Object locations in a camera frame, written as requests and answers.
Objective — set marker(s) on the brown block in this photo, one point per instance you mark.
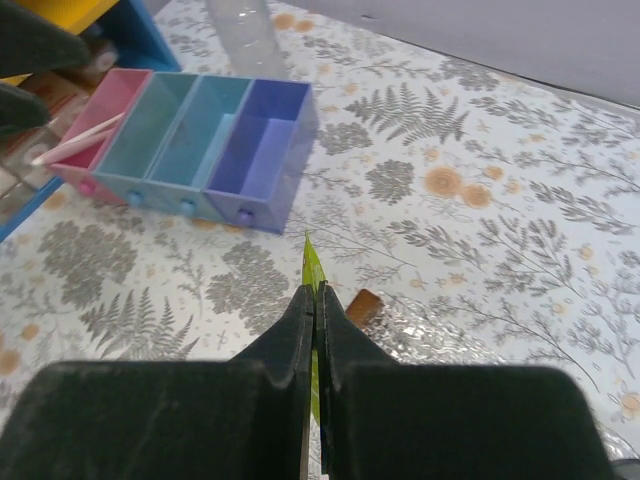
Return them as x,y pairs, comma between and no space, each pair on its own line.
364,307

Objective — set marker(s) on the blue pink yellow shelf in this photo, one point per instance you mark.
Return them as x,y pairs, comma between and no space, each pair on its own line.
124,47

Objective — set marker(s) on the clear plastic water bottle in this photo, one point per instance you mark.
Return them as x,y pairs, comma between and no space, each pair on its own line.
246,33

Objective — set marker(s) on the purple drawer box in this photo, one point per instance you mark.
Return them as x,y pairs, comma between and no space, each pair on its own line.
261,166

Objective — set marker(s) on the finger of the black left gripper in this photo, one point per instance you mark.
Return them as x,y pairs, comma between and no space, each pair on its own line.
30,44

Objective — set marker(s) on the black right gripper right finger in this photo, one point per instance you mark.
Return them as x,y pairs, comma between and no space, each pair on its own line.
381,419

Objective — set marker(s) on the pink toothbrush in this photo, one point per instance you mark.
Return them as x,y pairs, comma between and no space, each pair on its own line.
72,147
46,159

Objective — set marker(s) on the teal drawer box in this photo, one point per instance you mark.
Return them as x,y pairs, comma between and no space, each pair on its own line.
139,139

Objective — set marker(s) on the pink drawer box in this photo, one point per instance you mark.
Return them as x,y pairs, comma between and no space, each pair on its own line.
99,122

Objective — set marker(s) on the light blue drawer box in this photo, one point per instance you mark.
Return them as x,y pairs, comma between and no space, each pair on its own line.
194,146

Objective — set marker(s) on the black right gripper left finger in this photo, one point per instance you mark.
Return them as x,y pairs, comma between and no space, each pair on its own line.
244,418

